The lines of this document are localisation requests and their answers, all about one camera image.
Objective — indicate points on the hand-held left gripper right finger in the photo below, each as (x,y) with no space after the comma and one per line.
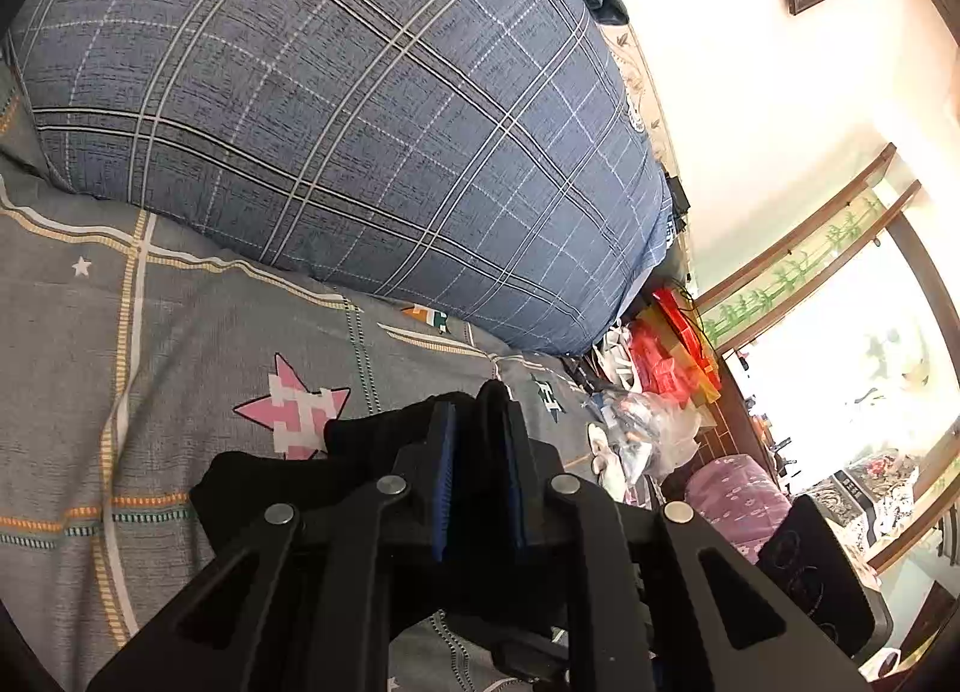
(514,504)

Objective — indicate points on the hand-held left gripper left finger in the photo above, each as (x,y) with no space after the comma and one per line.
(442,482)

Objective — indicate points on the black pants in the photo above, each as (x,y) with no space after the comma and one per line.
(352,448)

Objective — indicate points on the white glove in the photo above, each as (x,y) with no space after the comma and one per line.
(604,463)

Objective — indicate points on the clear plastic bag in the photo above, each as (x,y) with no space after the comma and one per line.
(645,429)

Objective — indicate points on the pile of red boxes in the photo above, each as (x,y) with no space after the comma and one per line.
(664,362)

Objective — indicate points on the pink floral cloth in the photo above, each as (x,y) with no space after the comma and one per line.
(731,501)

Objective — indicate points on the grey printed bed sheet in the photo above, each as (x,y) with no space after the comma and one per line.
(187,332)

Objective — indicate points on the black speaker box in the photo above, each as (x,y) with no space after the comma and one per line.
(810,564)

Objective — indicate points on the wooden framed window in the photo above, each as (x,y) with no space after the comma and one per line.
(825,332)

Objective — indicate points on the blue plaid pillow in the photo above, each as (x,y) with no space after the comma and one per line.
(337,122)

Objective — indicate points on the beige patterned cloth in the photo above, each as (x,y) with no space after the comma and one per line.
(645,92)

